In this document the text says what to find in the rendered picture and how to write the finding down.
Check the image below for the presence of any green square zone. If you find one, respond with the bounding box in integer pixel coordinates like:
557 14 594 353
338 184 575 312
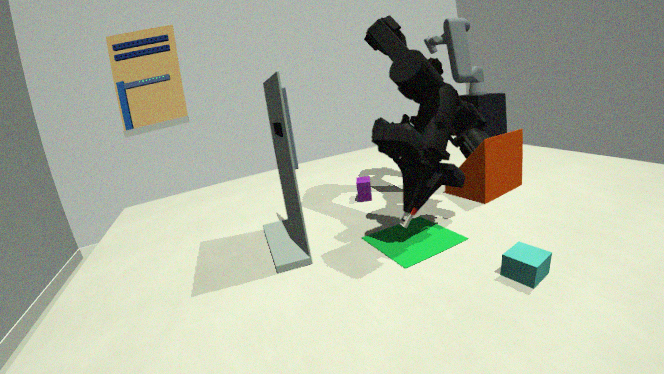
362 216 469 268

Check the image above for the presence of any teal box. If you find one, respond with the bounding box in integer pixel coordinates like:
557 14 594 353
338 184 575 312
500 241 552 289

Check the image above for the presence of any purple rectangular block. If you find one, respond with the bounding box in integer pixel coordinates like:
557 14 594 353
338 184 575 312
356 176 372 202

